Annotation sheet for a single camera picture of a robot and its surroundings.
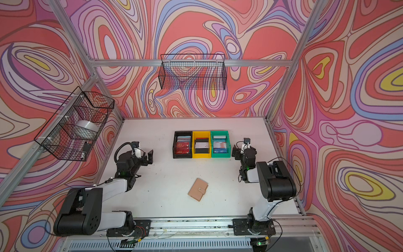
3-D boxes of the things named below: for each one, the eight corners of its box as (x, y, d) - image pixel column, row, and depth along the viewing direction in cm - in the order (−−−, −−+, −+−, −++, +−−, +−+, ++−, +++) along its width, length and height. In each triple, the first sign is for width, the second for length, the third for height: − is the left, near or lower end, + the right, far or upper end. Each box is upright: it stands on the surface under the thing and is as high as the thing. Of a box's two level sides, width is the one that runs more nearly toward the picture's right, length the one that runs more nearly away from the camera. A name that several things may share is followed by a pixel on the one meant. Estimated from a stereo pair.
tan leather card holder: (187, 194, 86) (187, 193, 84) (196, 178, 92) (196, 176, 90) (200, 201, 83) (200, 200, 82) (209, 184, 90) (209, 183, 88)
